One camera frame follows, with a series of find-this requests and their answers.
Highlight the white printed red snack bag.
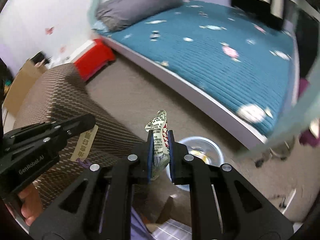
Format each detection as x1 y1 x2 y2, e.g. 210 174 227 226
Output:
145 110 170 181

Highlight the checked grey slipper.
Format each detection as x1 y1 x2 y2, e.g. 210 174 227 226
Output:
151 219 192 240

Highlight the white power strip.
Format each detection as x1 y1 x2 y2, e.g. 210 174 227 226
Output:
279 189 297 215

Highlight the grey folded duvet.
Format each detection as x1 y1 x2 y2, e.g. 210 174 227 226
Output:
95 0 183 32

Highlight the cardboard box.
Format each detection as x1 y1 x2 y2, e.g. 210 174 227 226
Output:
4 60 47 117

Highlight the black hanging garment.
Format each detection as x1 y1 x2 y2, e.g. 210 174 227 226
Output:
231 0 284 31

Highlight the teal candy print mattress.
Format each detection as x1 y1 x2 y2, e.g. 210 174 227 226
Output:
109 0 294 135

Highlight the white bed frame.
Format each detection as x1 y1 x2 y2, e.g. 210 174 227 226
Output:
86 0 320 159

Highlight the red storage stool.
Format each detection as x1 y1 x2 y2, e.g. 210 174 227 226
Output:
73 38 116 81

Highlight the purple trouser leg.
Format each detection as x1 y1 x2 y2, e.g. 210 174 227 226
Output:
130 208 154 240

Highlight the purple swivel stool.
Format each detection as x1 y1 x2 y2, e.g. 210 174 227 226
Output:
255 78 319 168

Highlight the beige printed paper packet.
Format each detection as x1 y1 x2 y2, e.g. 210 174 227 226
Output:
70 125 99 162

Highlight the brown polka dot tablecloth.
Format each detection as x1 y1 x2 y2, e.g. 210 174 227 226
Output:
14 63 142 207

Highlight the light blue trash bin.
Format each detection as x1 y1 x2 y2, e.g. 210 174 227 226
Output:
166 131 224 195

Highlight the person's left hand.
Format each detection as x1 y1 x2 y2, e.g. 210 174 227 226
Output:
18 184 43 226

